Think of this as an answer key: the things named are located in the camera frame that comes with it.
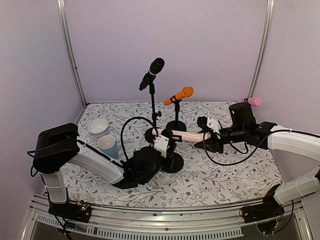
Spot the beige microphone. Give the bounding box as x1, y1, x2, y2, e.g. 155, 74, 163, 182
156, 130, 211, 143

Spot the tall black mic stand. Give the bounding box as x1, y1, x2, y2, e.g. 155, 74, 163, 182
143, 73, 162, 144

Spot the orange microphone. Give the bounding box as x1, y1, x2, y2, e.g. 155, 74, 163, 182
163, 86, 195, 106

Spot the pink microphone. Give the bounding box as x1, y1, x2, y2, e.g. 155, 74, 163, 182
240, 97, 262, 107

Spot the black microphone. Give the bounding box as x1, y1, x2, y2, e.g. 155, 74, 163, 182
138, 57, 165, 91

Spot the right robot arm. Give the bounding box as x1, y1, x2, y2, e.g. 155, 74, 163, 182
195, 102, 320, 205

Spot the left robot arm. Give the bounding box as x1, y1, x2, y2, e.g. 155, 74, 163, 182
27, 123, 177, 205

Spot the light blue mug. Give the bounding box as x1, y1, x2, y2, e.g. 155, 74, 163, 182
97, 135, 120, 159

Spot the white ceramic bowl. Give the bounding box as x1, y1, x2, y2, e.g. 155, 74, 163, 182
87, 118, 109, 137

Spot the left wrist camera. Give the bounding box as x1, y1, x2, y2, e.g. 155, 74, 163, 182
152, 128, 172, 156

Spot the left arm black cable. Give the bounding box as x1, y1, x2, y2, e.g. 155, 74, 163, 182
119, 116, 160, 163

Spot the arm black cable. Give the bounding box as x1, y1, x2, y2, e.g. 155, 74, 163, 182
119, 116, 160, 163
202, 124, 298, 166

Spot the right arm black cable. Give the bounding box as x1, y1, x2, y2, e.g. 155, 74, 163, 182
202, 124, 298, 166

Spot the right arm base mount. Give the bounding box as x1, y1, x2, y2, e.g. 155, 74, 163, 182
239, 184, 285, 223

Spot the aluminium front rail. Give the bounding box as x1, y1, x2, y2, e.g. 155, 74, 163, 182
21, 195, 315, 240

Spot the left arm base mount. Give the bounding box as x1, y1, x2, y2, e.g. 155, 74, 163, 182
48, 200, 92, 223

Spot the right aluminium frame post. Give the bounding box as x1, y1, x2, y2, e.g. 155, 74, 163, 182
247, 0, 275, 98

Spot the aluminium frame post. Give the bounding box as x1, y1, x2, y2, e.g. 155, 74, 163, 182
56, 0, 88, 107
247, 0, 275, 98

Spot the left aluminium frame post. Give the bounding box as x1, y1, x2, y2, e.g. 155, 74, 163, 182
56, 0, 88, 107

